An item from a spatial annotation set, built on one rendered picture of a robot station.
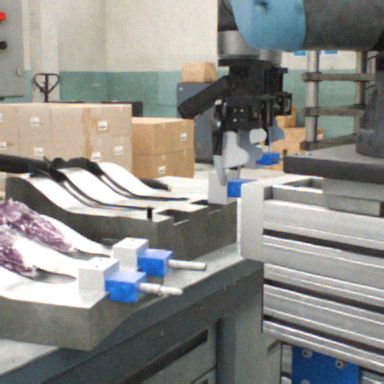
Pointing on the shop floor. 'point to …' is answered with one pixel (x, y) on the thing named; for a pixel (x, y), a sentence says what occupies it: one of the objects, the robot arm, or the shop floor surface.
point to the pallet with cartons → (162, 148)
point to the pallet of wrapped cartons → (67, 133)
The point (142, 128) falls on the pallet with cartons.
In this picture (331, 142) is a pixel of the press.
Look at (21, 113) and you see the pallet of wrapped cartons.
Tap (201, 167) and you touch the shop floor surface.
